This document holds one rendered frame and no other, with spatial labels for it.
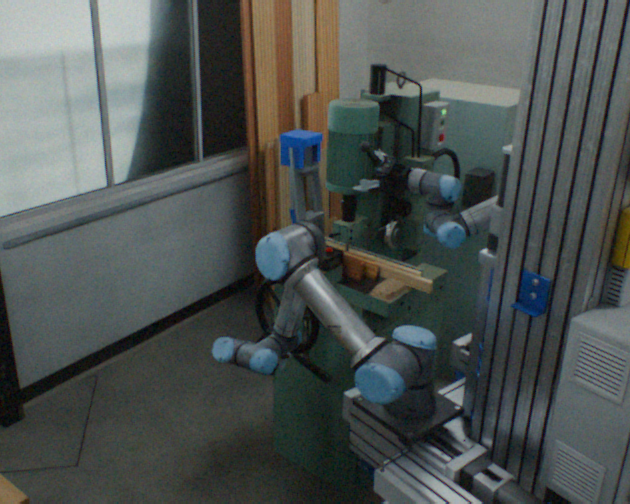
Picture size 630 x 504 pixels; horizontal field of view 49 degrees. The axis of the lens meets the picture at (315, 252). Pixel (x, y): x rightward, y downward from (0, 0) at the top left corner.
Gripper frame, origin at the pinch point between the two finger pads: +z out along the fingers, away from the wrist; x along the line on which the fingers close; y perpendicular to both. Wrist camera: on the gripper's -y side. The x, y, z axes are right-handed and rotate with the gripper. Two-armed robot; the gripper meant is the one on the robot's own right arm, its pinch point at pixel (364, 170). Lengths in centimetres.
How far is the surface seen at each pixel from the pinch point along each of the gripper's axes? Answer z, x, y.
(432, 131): -3.7, -32.4, -19.3
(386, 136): 5.6, -20.1, -8.9
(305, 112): 135, -81, -102
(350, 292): -1.9, 33.9, -26.4
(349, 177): 8.0, 1.1, -5.4
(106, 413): 110, 118, -69
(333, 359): 4, 54, -48
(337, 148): 12.7, -4.5, 2.6
